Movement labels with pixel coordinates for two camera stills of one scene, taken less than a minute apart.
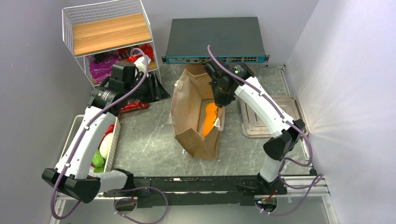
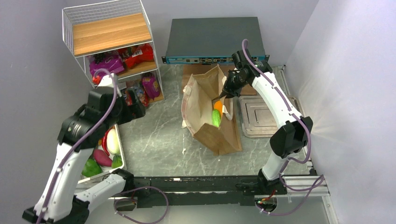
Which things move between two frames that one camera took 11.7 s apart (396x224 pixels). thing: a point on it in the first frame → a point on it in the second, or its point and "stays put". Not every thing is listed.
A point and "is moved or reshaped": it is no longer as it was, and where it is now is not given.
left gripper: [158, 91] → [133, 111]
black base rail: [159, 192] stays put
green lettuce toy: [98, 161] → [216, 117]
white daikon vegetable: [105, 146] → [112, 141]
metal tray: [252, 126] stays put
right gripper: [221, 101] → [228, 91]
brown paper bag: [192, 92] is moved or reshaped
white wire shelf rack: [104, 34] stays put
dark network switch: [237, 39] stays put
